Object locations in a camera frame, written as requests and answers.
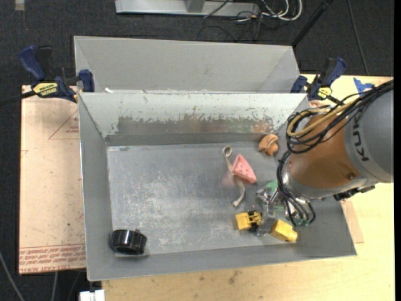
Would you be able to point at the yellow and black toy truck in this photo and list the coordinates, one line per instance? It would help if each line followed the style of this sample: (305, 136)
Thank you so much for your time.
(245, 220)

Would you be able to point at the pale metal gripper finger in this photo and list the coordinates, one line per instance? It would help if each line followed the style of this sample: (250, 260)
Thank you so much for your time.
(272, 218)
(262, 226)

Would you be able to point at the brown cardboard board, red print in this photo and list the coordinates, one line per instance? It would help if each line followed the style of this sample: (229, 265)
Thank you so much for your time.
(51, 180)

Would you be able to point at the pink toy cheese wedge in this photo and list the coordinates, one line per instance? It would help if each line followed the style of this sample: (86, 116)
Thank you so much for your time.
(242, 169)

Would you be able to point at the grey metal bin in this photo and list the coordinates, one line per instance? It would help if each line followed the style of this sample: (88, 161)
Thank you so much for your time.
(175, 187)

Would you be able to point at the yellow block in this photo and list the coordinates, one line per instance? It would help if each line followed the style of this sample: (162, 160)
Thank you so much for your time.
(283, 230)

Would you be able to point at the orange toy croissant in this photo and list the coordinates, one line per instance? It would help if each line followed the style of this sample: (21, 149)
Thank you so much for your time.
(268, 143)

